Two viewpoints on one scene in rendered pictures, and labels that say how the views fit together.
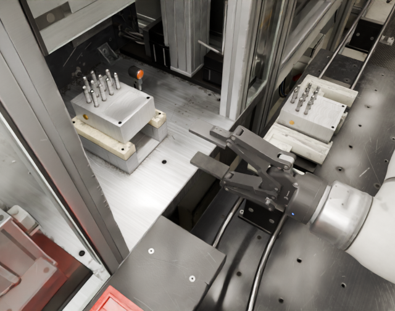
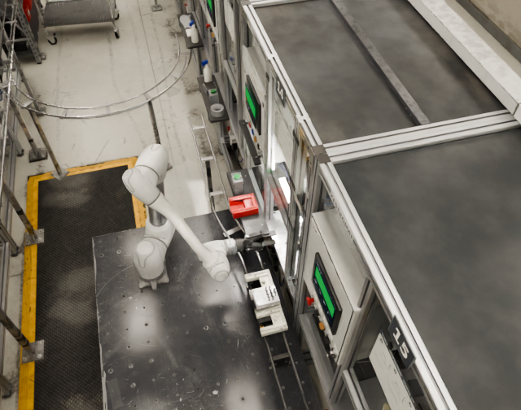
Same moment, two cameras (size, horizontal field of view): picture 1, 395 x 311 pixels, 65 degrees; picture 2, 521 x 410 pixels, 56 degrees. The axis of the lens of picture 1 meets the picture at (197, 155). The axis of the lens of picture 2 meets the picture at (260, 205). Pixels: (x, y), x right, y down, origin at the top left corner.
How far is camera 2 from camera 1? 258 cm
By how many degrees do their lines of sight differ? 70
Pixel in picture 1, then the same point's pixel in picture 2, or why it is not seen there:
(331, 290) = (218, 285)
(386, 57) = not seen: outside the picture
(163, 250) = (260, 226)
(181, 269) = (251, 227)
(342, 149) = (254, 349)
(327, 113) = (260, 297)
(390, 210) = (221, 244)
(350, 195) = (229, 242)
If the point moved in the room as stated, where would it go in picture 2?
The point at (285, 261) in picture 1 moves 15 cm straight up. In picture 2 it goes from (238, 282) to (237, 268)
